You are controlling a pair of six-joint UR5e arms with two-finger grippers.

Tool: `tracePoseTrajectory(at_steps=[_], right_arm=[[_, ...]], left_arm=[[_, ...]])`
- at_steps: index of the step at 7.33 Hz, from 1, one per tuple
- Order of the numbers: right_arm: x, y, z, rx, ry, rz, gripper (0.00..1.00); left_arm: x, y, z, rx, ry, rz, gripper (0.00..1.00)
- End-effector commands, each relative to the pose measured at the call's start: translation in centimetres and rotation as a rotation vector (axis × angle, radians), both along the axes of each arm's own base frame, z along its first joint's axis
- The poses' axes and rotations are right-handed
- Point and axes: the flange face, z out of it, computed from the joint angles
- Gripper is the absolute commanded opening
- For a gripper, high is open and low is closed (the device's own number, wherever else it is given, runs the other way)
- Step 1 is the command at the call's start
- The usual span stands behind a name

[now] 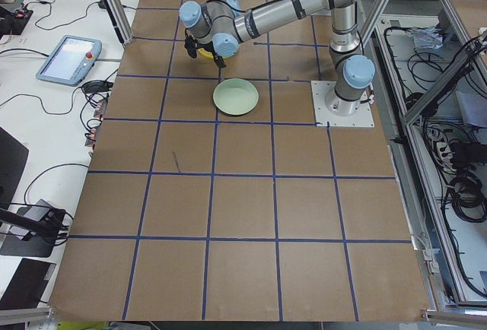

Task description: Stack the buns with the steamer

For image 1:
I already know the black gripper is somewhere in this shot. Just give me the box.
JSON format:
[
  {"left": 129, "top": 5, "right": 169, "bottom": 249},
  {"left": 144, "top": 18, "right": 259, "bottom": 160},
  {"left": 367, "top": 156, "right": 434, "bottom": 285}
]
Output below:
[{"left": 198, "top": 44, "right": 226, "bottom": 69}]

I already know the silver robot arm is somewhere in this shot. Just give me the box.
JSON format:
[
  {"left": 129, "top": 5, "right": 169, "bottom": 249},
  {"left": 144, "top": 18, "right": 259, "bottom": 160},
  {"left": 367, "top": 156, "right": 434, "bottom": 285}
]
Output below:
[{"left": 179, "top": 0, "right": 375, "bottom": 103}]

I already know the yellow steamer basket middle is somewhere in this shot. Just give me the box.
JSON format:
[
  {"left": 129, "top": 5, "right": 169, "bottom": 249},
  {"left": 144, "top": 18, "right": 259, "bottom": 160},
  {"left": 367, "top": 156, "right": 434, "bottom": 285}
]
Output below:
[{"left": 197, "top": 48, "right": 215, "bottom": 60}]

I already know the light green plate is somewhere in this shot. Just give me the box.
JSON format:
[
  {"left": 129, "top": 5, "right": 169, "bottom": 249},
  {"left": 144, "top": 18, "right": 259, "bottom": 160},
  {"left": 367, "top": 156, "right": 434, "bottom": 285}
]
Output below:
[{"left": 212, "top": 78, "right": 259, "bottom": 116}]

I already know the black power adapter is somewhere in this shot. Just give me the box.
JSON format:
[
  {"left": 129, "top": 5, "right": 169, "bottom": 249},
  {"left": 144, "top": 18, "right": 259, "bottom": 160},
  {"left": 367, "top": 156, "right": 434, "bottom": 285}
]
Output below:
[{"left": 81, "top": 80, "right": 113, "bottom": 94}]

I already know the black monitor stand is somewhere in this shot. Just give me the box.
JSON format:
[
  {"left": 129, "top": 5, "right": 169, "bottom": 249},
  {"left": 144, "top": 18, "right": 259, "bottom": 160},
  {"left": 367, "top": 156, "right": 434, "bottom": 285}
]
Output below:
[{"left": 1, "top": 200, "right": 72, "bottom": 258}]

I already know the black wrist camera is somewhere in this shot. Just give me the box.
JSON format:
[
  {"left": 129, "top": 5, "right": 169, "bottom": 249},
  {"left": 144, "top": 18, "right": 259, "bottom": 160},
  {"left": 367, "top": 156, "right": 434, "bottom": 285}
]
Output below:
[{"left": 184, "top": 29, "right": 199, "bottom": 59}]

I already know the aluminium frame post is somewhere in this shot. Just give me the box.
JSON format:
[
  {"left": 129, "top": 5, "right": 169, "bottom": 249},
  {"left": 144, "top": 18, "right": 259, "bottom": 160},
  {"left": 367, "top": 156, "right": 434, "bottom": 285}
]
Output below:
[{"left": 101, "top": 0, "right": 133, "bottom": 46}]

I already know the teach pendant near post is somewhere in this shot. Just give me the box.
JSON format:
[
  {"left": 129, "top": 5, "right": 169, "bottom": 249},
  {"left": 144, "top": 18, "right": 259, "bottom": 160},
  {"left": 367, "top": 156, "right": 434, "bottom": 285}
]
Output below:
[{"left": 36, "top": 35, "right": 102, "bottom": 87}]

